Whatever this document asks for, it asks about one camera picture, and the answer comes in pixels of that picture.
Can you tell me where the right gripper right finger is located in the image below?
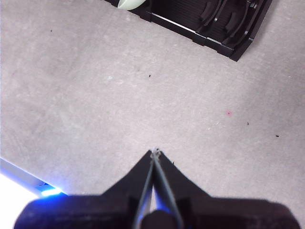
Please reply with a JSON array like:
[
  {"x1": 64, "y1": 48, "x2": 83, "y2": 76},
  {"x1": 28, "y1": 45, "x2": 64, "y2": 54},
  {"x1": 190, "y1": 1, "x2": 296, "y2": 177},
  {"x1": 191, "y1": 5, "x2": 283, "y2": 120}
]
[{"x1": 154, "y1": 152, "x2": 298, "y2": 229}]

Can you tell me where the pale green round plate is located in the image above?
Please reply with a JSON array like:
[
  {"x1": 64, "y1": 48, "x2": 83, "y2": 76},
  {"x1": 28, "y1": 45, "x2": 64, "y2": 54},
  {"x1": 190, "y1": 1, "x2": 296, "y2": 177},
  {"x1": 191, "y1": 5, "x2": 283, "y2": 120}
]
[{"x1": 118, "y1": 0, "x2": 145, "y2": 10}]

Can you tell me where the black plastic plate rack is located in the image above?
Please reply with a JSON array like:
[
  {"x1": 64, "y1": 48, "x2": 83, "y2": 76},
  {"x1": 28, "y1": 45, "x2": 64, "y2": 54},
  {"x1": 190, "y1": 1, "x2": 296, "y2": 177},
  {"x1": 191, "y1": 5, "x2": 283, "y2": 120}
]
[{"x1": 104, "y1": 0, "x2": 274, "y2": 62}]

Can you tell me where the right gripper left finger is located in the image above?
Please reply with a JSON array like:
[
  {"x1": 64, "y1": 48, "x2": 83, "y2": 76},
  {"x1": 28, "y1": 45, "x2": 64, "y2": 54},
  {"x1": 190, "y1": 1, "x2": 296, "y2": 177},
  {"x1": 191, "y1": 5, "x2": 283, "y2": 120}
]
[{"x1": 14, "y1": 150, "x2": 153, "y2": 229}]

